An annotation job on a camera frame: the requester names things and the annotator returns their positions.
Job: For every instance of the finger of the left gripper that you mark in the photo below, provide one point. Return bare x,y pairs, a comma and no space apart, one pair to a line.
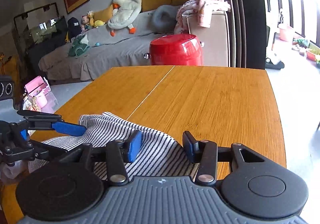
69,128
43,149

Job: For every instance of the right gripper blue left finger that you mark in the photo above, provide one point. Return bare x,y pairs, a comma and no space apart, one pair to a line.
132,146

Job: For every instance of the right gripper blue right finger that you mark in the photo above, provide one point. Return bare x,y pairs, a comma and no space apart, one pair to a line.
191,147

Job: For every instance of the pink clothes pile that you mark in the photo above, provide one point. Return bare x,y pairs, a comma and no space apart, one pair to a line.
203,10

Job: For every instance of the white marble coffee table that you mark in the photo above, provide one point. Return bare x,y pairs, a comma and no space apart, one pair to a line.
61,93

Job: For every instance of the pink toy box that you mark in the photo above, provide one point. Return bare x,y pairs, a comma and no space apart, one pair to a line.
38,96

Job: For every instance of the green knit cloth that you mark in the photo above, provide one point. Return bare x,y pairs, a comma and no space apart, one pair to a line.
79,46

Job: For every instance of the grey covered sofa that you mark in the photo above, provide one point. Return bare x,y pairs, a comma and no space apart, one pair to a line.
105,52

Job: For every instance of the red round stool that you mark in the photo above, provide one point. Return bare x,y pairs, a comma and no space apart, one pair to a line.
177,49

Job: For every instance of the black plush toy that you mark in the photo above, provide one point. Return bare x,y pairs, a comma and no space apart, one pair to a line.
74,29

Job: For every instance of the glass fish tank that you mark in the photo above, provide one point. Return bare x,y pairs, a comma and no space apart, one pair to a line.
41,30

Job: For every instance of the small plush toys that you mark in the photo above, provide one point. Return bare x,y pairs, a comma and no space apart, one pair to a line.
88,22

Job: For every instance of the beige armchair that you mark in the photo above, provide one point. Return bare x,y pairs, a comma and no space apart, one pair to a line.
214,40

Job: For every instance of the white plush goose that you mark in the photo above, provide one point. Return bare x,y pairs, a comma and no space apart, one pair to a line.
123,15

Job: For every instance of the grey neck pillow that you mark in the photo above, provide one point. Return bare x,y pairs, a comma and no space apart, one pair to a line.
164,18

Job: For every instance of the dark curtain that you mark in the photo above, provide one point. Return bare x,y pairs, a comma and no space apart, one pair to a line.
248,32

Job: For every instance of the pink plastic basin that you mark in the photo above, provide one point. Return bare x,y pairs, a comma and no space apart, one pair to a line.
286,32

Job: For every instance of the white floor cleaner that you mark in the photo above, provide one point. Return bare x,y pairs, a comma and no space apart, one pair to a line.
272,17

